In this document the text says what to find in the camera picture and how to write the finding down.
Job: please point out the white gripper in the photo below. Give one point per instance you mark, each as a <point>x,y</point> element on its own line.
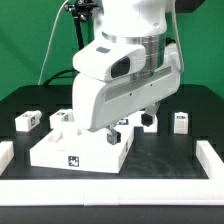
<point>97,104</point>

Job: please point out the white square tabletop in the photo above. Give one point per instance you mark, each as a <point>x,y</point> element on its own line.
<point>68,147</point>

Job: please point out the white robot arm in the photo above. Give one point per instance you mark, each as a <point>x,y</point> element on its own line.
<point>140,22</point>

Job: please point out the white marker tag sheet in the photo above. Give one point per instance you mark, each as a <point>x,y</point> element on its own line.
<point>133,120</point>

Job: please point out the white U-shaped obstacle fence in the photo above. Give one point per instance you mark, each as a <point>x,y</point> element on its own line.
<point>87,192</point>

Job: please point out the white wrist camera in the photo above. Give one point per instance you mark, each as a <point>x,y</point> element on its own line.
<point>105,60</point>

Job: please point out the black camera stand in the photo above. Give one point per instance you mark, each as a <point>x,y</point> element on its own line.
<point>81,11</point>

